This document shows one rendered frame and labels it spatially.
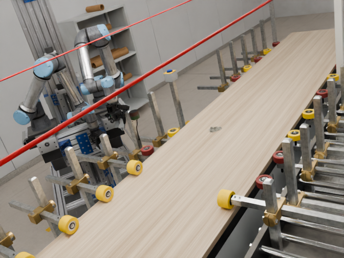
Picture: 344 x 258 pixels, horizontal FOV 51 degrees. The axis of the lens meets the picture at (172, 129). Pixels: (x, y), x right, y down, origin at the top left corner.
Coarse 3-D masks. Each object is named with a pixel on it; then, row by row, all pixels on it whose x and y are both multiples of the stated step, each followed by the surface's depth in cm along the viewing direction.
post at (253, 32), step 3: (252, 30) 368; (252, 33) 369; (252, 36) 371; (255, 36) 372; (252, 39) 372; (255, 39) 373; (252, 42) 374; (255, 42) 373; (252, 45) 375; (255, 45) 374; (255, 48) 375; (255, 51) 377; (255, 54) 378; (255, 63) 383
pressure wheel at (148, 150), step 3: (144, 147) 232; (147, 147) 230; (150, 147) 229; (141, 150) 229; (144, 150) 228; (147, 150) 227; (150, 150) 228; (153, 150) 230; (144, 153) 228; (147, 153) 227; (150, 153) 228
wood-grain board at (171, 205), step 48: (288, 48) 357; (240, 96) 274; (288, 96) 253; (192, 144) 222; (240, 144) 208; (144, 192) 186; (192, 192) 177; (240, 192) 168; (96, 240) 161; (144, 240) 154; (192, 240) 147
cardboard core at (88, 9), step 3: (90, 6) 484; (93, 6) 479; (96, 6) 474; (99, 6) 470; (102, 6) 476; (87, 9) 487; (90, 9) 483; (93, 9) 479; (96, 9) 476; (99, 9) 473; (102, 9) 475
